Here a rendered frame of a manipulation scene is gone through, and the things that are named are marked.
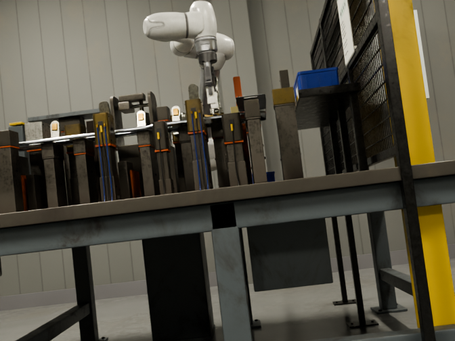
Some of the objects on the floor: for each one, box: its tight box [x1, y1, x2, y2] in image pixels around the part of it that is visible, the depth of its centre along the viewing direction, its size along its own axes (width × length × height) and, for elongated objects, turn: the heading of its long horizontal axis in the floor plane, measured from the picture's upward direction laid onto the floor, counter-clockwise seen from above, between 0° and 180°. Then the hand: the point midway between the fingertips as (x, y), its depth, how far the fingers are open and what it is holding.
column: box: [142, 233, 215, 341], centre depth 304 cm, size 31×31×66 cm
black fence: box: [309, 0, 436, 341], centre depth 252 cm, size 14×197×155 cm
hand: (212, 103), depth 228 cm, fingers open, 12 cm apart
